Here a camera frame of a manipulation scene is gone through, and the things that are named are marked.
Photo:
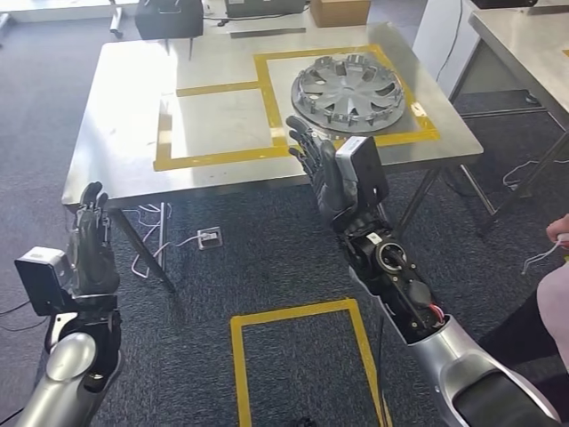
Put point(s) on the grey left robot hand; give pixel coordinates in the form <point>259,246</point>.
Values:
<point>93,259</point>

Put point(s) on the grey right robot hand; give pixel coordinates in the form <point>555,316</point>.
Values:
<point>331,188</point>

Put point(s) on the silver wheel hubcap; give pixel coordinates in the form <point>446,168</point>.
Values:
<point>346,94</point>

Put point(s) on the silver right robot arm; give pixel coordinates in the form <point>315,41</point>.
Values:
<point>444,353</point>

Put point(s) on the steel workbench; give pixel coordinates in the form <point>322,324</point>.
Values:
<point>133,118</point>
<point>520,53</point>

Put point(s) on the yellow marking tape grid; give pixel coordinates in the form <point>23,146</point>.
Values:
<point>266,94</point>

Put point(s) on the silver floor socket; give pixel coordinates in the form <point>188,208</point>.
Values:
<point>210,238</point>

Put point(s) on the cardboard box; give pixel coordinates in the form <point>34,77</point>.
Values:
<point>339,12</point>

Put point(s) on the grey laptop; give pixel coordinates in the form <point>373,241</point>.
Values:
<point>266,7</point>

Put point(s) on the yellow floor tape square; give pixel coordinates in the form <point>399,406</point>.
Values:
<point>240,377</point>

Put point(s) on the long pale table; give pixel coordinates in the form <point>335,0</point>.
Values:
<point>44,9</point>

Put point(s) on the black carry bag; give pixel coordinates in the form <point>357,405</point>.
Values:
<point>169,17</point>

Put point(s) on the black case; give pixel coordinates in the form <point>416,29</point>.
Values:
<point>502,2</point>

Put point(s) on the person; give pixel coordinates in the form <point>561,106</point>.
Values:
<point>551,312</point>

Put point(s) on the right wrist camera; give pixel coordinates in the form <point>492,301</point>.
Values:
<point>364,171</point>

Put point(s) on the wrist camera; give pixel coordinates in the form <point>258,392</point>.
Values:
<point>38,283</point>
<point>364,171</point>

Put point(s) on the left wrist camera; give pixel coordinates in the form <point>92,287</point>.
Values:
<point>38,283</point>

